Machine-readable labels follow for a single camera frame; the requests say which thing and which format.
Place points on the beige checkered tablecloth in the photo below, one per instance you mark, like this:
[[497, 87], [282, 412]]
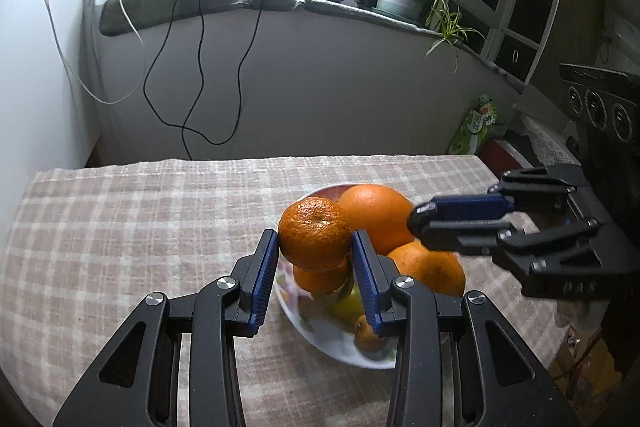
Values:
[[125, 232]]

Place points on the white floral plate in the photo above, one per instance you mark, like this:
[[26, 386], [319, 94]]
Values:
[[320, 342]]

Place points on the green snack packet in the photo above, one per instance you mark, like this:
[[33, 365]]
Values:
[[472, 132]]

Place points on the small tangerine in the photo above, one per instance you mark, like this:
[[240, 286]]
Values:
[[365, 339]]

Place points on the large orange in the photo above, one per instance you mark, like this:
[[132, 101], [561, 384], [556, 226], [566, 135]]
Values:
[[430, 269], [372, 217]]

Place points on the brown cardboard box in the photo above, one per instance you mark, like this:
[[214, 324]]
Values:
[[585, 352]]

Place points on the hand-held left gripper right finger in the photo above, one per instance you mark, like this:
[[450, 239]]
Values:
[[367, 287]]

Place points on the yellow-green fruit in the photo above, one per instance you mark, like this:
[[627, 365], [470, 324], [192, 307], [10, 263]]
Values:
[[347, 307]]

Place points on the white refrigerator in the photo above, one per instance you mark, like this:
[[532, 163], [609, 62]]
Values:
[[30, 82]]

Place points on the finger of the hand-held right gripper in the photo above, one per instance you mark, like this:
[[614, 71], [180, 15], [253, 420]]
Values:
[[450, 234], [470, 206]]

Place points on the white lace cloth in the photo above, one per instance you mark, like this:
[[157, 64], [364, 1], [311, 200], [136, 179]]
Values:
[[545, 144]]

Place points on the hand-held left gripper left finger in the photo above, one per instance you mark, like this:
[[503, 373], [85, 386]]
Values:
[[262, 282]]

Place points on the red box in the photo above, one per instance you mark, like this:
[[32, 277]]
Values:
[[500, 157]]

